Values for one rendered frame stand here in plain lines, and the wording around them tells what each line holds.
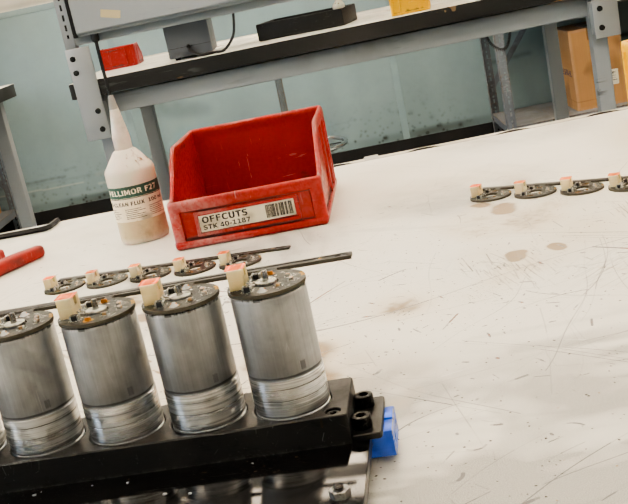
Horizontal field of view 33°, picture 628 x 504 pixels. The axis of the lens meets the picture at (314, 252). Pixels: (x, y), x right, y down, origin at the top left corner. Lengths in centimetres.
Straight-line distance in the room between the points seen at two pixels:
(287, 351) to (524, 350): 12
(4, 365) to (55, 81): 461
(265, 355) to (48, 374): 7
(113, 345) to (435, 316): 17
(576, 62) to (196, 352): 418
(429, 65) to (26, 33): 180
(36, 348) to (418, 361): 15
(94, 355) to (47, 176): 469
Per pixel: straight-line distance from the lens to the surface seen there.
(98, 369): 34
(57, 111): 496
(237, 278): 32
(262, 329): 32
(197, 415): 34
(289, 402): 33
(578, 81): 448
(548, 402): 36
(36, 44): 495
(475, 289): 48
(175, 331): 33
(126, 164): 71
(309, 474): 32
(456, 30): 273
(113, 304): 35
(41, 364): 35
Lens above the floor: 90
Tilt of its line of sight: 15 degrees down
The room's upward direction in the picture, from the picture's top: 12 degrees counter-clockwise
